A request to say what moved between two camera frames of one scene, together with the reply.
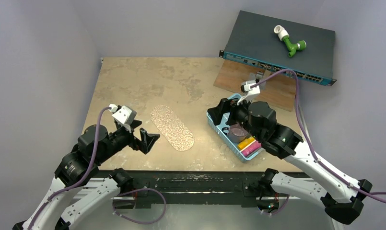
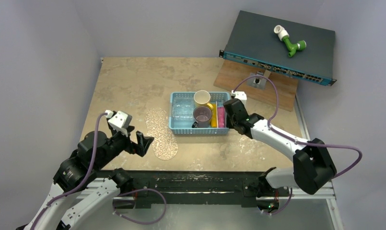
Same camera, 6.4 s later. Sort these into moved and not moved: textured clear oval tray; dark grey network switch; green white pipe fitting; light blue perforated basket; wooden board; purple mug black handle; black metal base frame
Moved: purple mug black handle; light blue perforated basket; textured clear oval tray
Not moved: black metal base frame; green white pipe fitting; wooden board; dark grey network switch
